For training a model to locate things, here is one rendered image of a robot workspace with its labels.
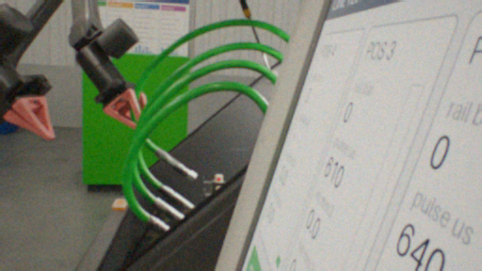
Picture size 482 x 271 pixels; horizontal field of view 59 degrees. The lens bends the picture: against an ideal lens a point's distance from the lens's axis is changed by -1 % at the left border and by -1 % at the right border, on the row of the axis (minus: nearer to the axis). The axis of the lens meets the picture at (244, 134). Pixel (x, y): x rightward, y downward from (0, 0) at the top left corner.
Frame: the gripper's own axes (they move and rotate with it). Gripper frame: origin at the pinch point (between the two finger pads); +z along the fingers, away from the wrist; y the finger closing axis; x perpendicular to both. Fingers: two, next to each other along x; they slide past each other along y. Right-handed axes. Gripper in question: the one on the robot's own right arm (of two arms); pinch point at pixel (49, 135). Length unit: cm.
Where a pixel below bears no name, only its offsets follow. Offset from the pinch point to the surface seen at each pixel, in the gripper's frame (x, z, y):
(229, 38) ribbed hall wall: 645, -107, -42
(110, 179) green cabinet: 300, -24, -171
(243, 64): 3.1, 12.7, 32.5
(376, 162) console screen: -47, 25, 41
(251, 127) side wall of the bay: 51, 22, 17
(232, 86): -5.1, 14.9, 30.4
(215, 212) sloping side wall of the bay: -15.2, 26.1, 20.4
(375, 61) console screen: -43, 22, 44
